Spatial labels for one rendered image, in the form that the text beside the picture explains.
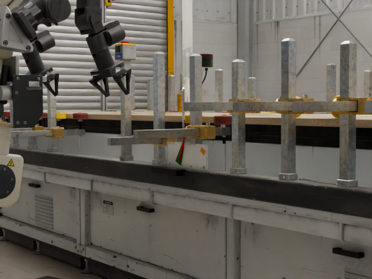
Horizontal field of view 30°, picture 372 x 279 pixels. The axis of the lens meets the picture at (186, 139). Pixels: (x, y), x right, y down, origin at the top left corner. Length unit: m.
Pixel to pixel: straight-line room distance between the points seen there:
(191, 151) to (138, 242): 0.97
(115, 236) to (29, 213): 1.08
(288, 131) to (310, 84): 9.70
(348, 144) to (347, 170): 0.08
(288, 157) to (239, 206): 0.33
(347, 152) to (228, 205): 0.62
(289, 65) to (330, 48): 9.43
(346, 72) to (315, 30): 9.84
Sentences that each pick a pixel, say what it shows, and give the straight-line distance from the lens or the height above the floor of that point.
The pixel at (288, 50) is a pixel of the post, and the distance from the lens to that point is 2.31.
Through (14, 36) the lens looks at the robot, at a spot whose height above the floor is 1.15.
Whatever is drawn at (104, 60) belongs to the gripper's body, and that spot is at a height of 1.09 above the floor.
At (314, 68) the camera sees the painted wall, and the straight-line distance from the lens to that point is 11.94.
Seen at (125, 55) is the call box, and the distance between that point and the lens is 3.09.
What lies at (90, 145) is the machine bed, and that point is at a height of 0.73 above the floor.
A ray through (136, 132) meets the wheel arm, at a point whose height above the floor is 0.85.
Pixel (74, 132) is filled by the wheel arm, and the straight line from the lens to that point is 3.77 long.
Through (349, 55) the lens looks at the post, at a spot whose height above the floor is 1.10.
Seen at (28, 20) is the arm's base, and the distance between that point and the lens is 2.03.
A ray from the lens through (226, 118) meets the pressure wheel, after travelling 2.70.
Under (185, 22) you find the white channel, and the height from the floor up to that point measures 1.45.
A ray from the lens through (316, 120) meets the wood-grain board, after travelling 2.50.
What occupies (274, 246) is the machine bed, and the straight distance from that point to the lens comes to 2.77.
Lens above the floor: 0.96
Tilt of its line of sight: 3 degrees down
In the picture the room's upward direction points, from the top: straight up
